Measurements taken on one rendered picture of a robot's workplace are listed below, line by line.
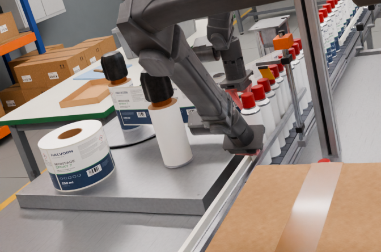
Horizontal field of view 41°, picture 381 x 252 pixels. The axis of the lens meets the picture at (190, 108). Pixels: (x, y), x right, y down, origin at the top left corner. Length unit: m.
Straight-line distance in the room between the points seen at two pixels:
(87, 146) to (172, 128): 0.26
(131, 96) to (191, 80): 0.88
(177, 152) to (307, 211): 0.81
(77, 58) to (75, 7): 2.62
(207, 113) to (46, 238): 0.65
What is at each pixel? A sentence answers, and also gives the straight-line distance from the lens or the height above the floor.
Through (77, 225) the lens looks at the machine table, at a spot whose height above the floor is 0.83.
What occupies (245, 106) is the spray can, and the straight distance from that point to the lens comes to 1.32.
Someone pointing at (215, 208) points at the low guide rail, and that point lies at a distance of 1.20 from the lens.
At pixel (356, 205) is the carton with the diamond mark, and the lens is 0.73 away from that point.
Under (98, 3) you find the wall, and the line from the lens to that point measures 8.20.
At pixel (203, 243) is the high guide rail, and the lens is 1.00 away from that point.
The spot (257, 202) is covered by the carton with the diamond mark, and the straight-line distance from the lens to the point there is 0.77.
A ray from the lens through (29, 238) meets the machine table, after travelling 1.54.
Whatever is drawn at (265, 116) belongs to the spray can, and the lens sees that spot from 1.37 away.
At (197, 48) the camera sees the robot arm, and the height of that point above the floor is 1.21.
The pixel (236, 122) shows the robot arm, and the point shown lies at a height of 1.08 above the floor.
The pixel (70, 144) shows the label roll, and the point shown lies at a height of 1.02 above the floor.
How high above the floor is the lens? 1.51
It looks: 19 degrees down
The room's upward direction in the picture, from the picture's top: 15 degrees counter-clockwise
